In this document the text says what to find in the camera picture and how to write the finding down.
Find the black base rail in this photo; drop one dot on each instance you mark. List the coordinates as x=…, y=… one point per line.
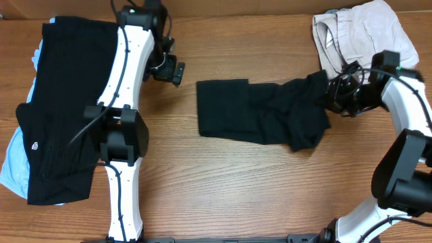
x=292, y=238

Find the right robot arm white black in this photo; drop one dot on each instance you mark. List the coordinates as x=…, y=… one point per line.
x=399, y=192

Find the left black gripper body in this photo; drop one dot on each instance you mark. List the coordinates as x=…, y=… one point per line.
x=179, y=74

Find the folded beige pants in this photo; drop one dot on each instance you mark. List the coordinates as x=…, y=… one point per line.
x=356, y=34

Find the black t-shirt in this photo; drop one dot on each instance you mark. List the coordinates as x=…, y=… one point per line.
x=265, y=113

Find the black polo shirt with logo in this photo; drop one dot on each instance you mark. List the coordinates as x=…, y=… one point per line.
x=75, y=63

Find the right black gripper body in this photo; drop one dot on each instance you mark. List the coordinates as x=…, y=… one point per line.
x=334, y=94

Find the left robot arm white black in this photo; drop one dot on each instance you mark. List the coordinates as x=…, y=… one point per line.
x=114, y=124

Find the light blue garment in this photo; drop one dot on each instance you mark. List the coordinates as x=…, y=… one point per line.
x=15, y=171

